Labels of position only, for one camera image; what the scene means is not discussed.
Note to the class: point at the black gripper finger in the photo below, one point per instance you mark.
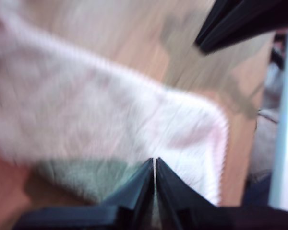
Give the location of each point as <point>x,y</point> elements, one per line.
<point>134,203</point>
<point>254,21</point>
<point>177,203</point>
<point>218,19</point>

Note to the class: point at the white and mint tea towel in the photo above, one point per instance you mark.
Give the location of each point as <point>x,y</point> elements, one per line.
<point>86,115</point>

